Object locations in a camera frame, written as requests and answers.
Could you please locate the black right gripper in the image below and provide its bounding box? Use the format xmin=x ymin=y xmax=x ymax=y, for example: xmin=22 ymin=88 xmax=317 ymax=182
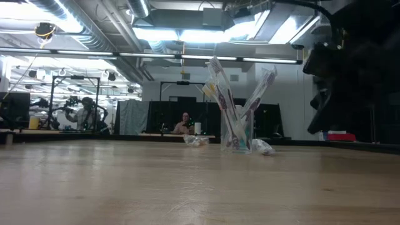
xmin=307 ymin=18 xmax=400 ymax=138

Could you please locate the purple white toothbrush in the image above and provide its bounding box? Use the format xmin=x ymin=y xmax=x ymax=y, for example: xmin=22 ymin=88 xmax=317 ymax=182
xmin=240 ymin=66 xmax=279 ymax=151
xmin=208 ymin=55 xmax=243 ymax=151

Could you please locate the clear plastic packet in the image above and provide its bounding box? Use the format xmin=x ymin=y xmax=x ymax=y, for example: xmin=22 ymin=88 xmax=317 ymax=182
xmin=251 ymin=138 xmax=276 ymax=156
xmin=183 ymin=134 xmax=210 ymax=148

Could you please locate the clear acrylic holder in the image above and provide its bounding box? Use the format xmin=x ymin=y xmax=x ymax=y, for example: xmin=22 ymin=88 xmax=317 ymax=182
xmin=220 ymin=107 xmax=255 ymax=155

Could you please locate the red box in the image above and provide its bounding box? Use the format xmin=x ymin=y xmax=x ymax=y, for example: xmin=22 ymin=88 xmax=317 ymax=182
xmin=326 ymin=132 xmax=358 ymax=142

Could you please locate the gray ceiling box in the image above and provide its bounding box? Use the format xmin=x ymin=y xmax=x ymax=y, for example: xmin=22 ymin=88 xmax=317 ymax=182
xmin=202 ymin=7 xmax=224 ymax=27

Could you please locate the person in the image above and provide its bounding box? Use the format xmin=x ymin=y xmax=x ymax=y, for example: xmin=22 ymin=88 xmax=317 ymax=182
xmin=173 ymin=112 xmax=196 ymax=136
xmin=64 ymin=96 xmax=109 ymax=132

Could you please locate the black partition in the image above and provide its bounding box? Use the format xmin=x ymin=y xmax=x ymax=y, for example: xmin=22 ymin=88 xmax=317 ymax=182
xmin=146 ymin=100 xmax=285 ymax=138

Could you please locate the gray cloth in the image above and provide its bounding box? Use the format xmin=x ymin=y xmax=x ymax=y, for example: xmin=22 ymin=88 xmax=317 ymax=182
xmin=114 ymin=99 xmax=151 ymax=136

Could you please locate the long linear ceiling light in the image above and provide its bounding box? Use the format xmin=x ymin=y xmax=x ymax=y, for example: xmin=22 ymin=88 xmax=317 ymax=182
xmin=0 ymin=47 xmax=303 ymax=65

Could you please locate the yellow cup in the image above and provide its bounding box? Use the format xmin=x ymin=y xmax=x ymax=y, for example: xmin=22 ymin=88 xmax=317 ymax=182
xmin=28 ymin=116 xmax=41 ymax=131

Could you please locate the black monitor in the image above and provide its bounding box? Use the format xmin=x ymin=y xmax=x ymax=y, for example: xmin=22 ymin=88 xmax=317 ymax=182
xmin=0 ymin=92 xmax=31 ymax=129

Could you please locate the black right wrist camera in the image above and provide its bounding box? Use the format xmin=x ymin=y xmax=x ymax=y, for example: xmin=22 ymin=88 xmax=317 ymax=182
xmin=302 ymin=40 xmax=344 ymax=77

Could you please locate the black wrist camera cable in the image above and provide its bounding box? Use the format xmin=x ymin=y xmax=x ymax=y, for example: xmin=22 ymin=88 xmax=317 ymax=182
xmin=274 ymin=0 xmax=338 ymax=43

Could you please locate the thin black frame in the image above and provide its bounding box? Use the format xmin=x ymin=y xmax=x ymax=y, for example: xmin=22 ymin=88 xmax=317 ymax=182
xmin=159 ymin=81 xmax=206 ymax=103

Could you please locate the silver ventilation duct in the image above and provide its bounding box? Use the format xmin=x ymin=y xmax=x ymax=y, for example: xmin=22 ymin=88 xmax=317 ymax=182
xmin=27 ymin=0 xmax=154 ymax=83

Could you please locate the black metal frame rig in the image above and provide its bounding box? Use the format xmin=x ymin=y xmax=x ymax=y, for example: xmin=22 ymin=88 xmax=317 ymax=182
xmin=47 ymin=75 xmax=101 ymax=131

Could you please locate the black yellow cable reel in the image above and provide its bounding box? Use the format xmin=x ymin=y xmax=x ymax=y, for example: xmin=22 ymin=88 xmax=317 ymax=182
xmin=34 ymin=22 xmax=57 ymax=41

